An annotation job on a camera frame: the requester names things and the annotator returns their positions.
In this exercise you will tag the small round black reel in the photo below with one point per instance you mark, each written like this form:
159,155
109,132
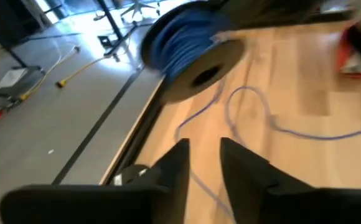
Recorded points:
130,175

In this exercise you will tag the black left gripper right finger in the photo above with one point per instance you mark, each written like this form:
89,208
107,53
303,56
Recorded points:
292,208

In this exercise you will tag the black stand base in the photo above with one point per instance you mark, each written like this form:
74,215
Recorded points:
115,34

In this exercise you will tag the red tape dispenser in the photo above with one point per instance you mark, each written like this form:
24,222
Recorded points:
344,59

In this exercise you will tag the black metal table frame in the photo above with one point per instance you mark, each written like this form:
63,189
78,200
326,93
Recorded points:
140,130

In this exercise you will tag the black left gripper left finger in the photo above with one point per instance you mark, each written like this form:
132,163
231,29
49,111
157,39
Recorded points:
105,205

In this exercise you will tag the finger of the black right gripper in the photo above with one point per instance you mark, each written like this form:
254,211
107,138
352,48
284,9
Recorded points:
261,12

